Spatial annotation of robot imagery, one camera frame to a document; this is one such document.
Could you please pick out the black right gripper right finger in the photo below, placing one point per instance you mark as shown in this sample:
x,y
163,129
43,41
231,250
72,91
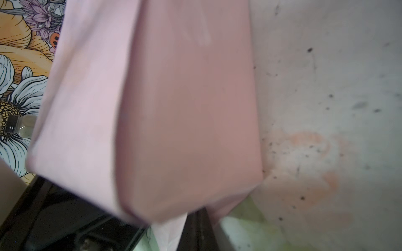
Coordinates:
x,y
206,240

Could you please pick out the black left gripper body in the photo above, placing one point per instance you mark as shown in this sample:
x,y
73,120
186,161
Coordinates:
x,y
49,218

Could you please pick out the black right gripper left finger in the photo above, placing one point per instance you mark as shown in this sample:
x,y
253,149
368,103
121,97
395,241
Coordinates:
x,y
188,240

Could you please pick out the purple and pink wrapping paper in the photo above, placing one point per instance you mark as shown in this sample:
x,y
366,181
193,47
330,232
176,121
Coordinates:
x,y
150,111

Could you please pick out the small jar with dark lid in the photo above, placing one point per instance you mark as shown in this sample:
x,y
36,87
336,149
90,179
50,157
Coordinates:
x,y
22,126

